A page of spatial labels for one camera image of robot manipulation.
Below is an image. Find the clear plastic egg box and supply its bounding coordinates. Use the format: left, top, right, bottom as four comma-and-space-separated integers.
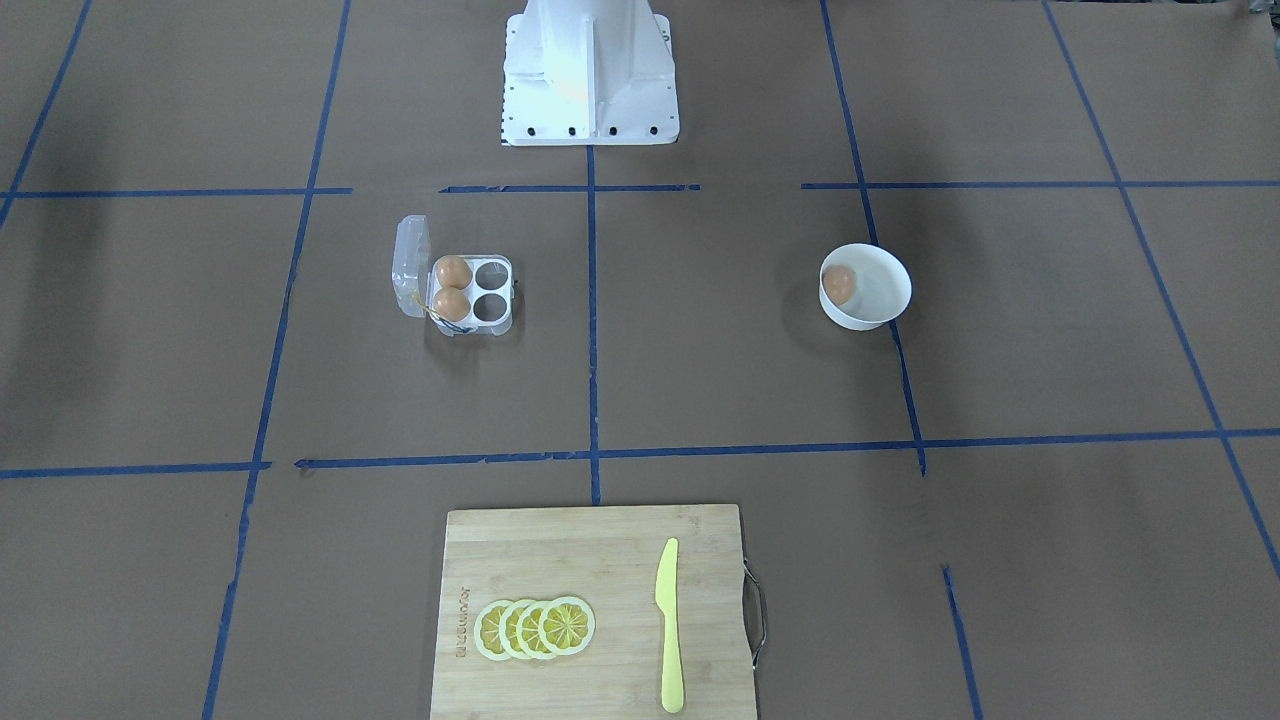
390, 215, 516, 337

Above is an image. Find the brown egg from bowl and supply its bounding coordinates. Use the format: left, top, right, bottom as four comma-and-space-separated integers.
820, 264, 858, 307

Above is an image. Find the white bowl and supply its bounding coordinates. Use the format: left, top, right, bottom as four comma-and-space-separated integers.
817, 243, 914, 331

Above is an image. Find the brown egg in box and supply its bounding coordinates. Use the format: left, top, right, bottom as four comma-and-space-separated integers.
430, 286, 472, 324
433, 255, 474, 290

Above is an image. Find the bamboo cutting board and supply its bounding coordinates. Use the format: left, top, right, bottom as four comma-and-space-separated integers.
430, 503, 759, 719

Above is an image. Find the yellow plastic knife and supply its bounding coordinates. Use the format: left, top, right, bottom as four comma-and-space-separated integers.
654, 537, 685, 715

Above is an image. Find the lemon slice three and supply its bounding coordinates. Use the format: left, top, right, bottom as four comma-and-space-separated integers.
498, 598, 532, 660

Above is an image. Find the lemon slice two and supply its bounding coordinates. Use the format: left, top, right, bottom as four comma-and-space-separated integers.
515, 600, 553, 660

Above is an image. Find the lemon slice four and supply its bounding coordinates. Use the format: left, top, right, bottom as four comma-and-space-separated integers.
472, 600, 512, 662

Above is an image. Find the white camera mast pedestal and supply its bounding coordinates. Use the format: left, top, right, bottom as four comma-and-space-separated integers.
500, 1, 681, 147

